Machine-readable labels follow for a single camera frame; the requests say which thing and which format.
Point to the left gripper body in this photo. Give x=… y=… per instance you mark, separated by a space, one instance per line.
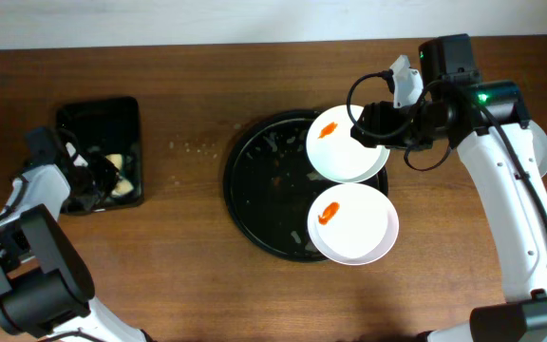
x=89 y=178

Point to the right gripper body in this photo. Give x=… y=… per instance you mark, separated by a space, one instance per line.
x=368 y=125

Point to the yellow sponge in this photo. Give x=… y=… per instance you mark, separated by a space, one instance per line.
x=123 y=186

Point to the pinkish white plate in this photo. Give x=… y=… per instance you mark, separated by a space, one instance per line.
x=353 y=224

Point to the light blue-grey plate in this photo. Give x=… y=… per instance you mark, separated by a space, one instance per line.
x=540 y=147

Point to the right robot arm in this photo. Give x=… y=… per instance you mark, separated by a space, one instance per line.
x=489 y=127

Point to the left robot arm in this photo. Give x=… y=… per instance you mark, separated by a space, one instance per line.
x=46 y=290

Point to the black rectangular tray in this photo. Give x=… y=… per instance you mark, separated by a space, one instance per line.
x=109 y=126

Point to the round black tray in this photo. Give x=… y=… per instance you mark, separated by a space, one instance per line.
x=269 y=186

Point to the white plate top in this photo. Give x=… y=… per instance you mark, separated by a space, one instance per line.
x=335 y=155

